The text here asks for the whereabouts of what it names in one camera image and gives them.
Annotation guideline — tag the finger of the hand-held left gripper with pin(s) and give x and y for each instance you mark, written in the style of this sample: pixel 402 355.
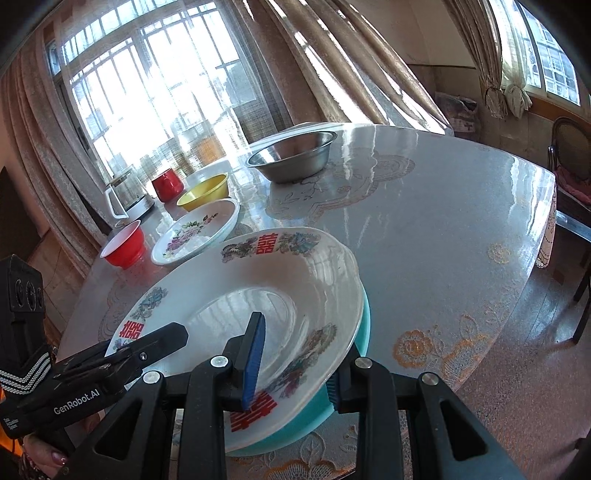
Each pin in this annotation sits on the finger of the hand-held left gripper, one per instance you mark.
pixel 134 364
pixel 157 336

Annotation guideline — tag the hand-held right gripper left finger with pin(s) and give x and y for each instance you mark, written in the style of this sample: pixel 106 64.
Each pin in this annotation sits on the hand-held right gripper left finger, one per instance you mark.
pixel 253 364

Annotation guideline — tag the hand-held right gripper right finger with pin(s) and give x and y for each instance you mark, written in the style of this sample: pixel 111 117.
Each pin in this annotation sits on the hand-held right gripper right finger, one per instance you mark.
pixel 333 390

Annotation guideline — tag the teal plate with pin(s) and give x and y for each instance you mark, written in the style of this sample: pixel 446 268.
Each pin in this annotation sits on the teal plate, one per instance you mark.
pixel 363 323

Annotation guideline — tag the large white plate red print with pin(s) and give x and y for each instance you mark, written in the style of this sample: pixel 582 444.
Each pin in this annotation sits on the large white plate red print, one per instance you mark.
pixel 277 277

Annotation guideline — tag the small white floral plate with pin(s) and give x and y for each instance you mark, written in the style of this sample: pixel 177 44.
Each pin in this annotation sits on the small white floral plate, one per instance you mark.
pixel 203 230

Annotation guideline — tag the yellow bowl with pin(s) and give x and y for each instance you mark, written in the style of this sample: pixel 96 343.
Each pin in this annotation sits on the yellow bowl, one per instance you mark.
pixel 207 194

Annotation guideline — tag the stainless steel bowl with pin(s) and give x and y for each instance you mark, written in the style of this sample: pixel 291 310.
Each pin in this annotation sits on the stainless steel bowl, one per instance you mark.
pixel 291 159

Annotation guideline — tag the person's left forearm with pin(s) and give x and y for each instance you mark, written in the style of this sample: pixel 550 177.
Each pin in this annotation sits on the person's left forearm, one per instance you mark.
pixel 5 443

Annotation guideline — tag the person's left hand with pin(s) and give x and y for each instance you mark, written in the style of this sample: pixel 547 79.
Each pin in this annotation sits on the person's left hand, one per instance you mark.
pixel 48 461

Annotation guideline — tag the red bowl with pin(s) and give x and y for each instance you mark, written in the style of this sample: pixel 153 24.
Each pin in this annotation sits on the red bowl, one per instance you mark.
pixel 124 251

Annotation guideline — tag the red mug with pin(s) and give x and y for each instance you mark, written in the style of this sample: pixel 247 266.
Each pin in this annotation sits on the red mug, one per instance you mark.
pixel 167 187

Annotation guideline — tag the black television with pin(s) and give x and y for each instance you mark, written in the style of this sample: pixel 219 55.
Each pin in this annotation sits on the black television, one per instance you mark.
pixel 16 212

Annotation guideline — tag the large barred window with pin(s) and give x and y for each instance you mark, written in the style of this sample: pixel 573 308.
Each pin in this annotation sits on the large barred window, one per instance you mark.
pixel 138 69

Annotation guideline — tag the patterned bag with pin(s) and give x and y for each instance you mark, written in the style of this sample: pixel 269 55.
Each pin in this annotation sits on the patterned bag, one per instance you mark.
pixel 459 113

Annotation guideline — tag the pink seat cushion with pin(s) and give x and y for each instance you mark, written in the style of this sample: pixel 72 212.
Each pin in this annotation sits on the pink seat cushion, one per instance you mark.
pixel 572 181

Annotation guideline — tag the wooden chair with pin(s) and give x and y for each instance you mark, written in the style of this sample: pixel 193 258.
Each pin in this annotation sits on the wooden chair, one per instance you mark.
pixel 570 138

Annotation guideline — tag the beige tied curtain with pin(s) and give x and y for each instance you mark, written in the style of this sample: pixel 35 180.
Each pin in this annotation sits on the beige tied curtain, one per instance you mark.
pixel 489 46

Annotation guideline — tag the small window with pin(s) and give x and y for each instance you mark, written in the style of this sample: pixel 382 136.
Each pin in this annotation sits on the small window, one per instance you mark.
pixel 554 60

